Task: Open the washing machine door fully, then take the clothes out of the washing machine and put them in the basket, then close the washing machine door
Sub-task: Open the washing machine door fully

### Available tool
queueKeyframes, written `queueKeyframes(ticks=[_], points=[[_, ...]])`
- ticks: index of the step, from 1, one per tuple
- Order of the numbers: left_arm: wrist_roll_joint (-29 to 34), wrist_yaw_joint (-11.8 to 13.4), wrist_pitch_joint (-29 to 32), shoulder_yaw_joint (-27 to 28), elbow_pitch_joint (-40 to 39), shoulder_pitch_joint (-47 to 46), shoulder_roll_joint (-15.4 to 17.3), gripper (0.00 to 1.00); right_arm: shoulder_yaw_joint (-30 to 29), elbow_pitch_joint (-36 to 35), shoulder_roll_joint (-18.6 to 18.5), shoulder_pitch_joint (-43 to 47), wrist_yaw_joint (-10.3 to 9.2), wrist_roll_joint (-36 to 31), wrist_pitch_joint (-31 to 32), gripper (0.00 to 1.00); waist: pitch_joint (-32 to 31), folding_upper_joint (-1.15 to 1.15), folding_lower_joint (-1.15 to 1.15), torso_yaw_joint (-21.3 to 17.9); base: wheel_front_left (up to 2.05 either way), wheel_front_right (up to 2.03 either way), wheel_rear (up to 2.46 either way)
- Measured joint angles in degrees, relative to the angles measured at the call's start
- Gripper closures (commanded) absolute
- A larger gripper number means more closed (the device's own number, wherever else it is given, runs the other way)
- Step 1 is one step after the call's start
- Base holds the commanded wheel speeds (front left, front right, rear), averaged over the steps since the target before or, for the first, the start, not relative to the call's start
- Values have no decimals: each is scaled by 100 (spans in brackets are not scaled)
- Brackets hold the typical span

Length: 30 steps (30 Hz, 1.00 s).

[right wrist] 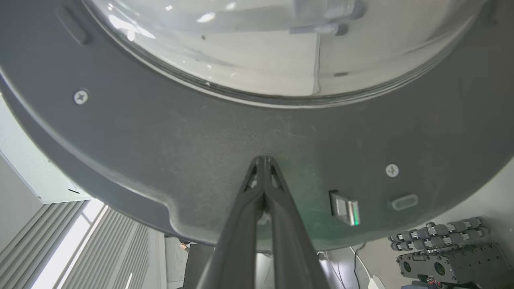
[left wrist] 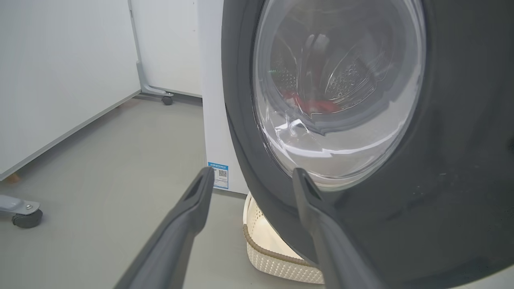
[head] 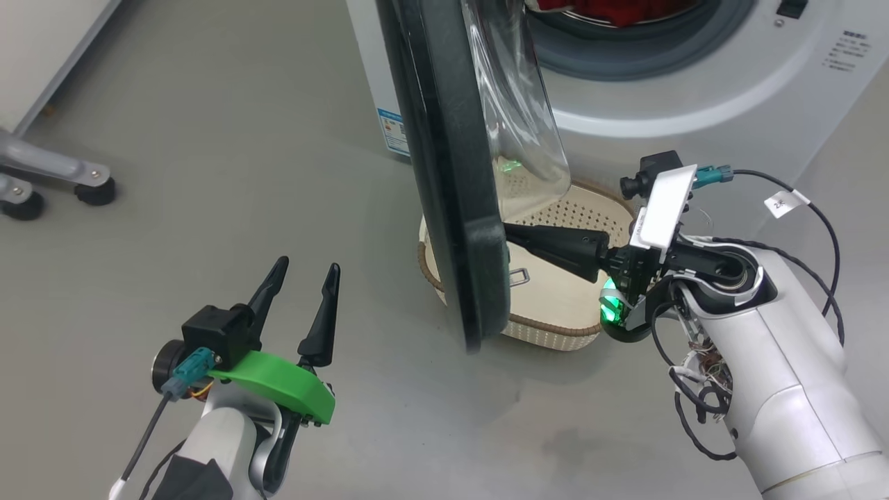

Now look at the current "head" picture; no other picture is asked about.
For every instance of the red garment with white trim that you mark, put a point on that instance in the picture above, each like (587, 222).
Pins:
(611, 10)

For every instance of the white front-load washing machine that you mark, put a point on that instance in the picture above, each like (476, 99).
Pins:
(694, 118)

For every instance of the white furniture panel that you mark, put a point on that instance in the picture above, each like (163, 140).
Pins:
(42, 48)

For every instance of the blue energy label sticker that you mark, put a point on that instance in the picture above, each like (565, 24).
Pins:
(394, 130)

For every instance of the black caster wheel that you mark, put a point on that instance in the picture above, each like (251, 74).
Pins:
(21, 207)
(96, 193)

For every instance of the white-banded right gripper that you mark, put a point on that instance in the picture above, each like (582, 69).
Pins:
(660, 208)

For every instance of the cream perforated laundry basket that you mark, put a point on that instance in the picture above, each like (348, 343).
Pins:
(555, 305)

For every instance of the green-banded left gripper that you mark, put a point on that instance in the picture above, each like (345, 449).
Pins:
(292, 389)

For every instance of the grey metal furniture leg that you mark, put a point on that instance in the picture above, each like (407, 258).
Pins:
(42, 160)

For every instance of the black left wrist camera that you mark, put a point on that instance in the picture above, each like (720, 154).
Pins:
(215, 333)

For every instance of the black glass washing machine door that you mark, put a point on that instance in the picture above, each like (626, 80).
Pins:
(451, 173)

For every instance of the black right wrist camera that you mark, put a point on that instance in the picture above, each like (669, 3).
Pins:
(656, 163)

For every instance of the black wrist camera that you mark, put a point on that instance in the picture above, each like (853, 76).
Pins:
(656, 163)
(215, 333)

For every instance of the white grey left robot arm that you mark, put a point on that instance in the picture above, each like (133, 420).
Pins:
(222, 430)

